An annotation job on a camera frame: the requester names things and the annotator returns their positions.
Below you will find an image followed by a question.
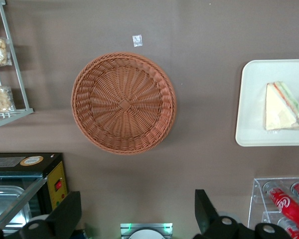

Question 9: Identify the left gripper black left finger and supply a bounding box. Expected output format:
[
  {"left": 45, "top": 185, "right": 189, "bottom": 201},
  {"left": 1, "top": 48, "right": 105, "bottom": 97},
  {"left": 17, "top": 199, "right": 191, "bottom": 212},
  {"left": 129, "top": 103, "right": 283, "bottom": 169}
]
[{"left": 0, "top": 190, "right": 82, "bottom": 239}]

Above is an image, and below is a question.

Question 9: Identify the grey wire rack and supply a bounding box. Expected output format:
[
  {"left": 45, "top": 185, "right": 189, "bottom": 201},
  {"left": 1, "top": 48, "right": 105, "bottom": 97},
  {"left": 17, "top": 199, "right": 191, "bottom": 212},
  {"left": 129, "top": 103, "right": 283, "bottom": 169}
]
[{"left": 0, "top": 0, "right": 35, "bottom": 131}]

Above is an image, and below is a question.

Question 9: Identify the black food warmer appliance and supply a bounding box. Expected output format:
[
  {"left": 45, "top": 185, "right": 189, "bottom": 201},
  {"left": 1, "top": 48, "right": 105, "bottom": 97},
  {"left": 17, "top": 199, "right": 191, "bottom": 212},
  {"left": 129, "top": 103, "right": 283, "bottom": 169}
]
[{"left": 0, "top": 152, "right": 70, "bottom": 237}]

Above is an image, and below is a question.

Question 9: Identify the clear acrylic bottle rack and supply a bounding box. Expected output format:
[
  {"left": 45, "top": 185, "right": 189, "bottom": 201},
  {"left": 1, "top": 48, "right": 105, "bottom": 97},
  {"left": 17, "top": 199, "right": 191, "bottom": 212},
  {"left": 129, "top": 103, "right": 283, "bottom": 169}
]
[{"left": 247, "top": 176, "right": 299, "bottom": 239}]

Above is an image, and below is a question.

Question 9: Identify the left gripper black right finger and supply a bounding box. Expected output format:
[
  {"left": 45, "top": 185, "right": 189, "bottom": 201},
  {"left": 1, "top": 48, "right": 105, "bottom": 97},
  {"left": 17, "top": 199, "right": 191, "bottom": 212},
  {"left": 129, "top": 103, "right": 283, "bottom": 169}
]
[{"left": 193, "top": 189, "right": 299, "bottom": 239}]

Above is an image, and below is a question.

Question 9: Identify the beige plastic tray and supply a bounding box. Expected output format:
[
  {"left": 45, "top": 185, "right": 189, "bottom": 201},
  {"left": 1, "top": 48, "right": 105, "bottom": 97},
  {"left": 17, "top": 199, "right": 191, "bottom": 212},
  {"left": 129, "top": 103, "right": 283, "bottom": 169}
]
[{"left": 235, "top": 59, "right": 299, "bottom": 147}]

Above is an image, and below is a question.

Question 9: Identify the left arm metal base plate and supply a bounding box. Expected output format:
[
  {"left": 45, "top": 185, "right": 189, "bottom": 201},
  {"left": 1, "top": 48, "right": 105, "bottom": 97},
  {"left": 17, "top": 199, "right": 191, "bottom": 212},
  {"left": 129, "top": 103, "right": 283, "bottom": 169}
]
[{"left": 120, "top": 222, "right": 174, "bottom": 239}]

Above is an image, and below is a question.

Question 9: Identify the brown table cover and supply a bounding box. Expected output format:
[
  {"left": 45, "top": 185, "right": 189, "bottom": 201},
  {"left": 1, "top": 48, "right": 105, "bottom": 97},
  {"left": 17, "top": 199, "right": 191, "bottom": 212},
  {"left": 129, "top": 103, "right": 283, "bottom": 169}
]
[{"left": 0, "top": 0, "right": 299, "bottom": 239}]

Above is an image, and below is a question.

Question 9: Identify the round brown wicker basket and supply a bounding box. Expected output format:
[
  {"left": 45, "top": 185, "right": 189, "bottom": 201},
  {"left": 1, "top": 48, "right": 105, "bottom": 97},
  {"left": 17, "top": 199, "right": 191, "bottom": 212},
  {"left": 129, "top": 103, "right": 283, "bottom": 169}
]
[{"left": 71, "top": 51, "right": 177, "bottom": 155}]

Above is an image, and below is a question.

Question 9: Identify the steel warmer pan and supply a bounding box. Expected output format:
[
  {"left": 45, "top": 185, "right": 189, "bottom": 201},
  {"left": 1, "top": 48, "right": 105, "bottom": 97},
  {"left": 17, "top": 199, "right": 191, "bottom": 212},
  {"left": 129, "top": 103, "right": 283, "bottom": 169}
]
[{"left": 0, "top": 185, "right": 32, "bottom": 230}]

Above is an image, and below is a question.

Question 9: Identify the triangular sandwich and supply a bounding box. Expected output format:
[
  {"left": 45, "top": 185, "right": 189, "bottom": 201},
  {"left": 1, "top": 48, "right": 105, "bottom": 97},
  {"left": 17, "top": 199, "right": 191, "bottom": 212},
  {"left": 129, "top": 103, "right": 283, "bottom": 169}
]
[{"left": 265, "top": 80, "right": 299, "bottom": 131}]

